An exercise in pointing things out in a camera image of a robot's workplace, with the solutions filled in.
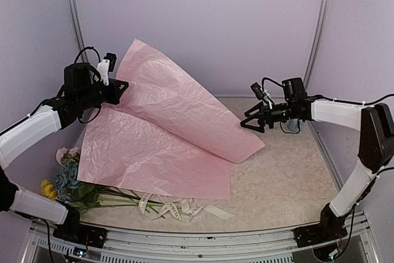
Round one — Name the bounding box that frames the white blue paper cup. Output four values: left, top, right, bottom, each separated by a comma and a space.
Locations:
287, 119, 300, 134

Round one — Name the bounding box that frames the aluminium frame post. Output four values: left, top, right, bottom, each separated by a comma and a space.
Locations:
304, 0, 329, 89
67, 0, 85, 50

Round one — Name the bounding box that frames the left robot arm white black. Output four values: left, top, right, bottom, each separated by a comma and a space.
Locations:
1, 59, 129, 241

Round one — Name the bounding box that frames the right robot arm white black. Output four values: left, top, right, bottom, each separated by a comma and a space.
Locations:
240, 77, 393, 241

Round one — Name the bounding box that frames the cream printed ribbon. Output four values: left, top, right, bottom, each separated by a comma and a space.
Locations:
137, 193, 234, 223

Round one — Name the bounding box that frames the blue hydrangea fake flower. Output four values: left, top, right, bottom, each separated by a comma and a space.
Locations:
55, 163, 80, 201

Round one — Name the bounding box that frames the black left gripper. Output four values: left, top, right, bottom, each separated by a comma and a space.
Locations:
78, 78, 128, 110

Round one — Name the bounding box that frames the front aluminium rail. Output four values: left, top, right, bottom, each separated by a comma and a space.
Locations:
21, 210, 381, 263

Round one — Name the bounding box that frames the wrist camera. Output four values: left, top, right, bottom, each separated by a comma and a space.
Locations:
97, 52, 117, 86
251, 82, 275, 109

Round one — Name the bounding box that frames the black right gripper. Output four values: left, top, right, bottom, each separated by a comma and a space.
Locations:
240, 100, 295, 133

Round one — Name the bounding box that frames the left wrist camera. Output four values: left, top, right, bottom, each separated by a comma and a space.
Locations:
97, 52, 117, 86

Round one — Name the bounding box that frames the right aluminium frame post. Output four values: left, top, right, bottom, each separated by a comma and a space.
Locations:
304, 0, 329, 89

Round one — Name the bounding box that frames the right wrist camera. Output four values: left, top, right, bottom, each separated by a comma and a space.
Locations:
251, 82, 275, 109

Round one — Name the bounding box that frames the pink wrapping paper sheet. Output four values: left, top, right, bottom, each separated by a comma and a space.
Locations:
78, 40, 264, 200

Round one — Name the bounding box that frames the left aluminium frame post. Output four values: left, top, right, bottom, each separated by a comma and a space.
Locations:
67, 0, 85, 50

